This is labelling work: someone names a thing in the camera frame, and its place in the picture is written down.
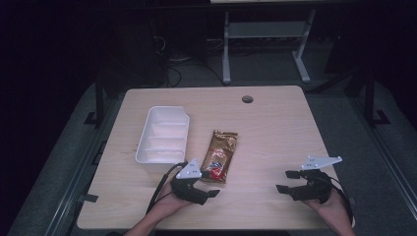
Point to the black metal stand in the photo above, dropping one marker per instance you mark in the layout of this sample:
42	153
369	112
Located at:
369	98
98	101

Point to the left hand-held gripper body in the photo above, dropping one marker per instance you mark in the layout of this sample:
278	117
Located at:
188	172

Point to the person's left hand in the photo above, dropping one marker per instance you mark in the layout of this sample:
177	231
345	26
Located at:
168	203

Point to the black table bracket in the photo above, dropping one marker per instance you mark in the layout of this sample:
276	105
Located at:
99	152
88	198

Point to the white metal desk frame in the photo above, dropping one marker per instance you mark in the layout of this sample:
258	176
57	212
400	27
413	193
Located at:
226	49

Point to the white divided plastic container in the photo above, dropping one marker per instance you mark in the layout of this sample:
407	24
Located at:
164	137

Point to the brown gold snack packet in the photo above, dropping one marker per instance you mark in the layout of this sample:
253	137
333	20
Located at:
220	152

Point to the person's right hand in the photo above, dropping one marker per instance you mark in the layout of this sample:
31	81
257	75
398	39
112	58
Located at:
331	208

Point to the round grey table grommet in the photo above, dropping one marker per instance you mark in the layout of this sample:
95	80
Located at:
247	99

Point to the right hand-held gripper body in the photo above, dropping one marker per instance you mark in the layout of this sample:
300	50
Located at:
314	190

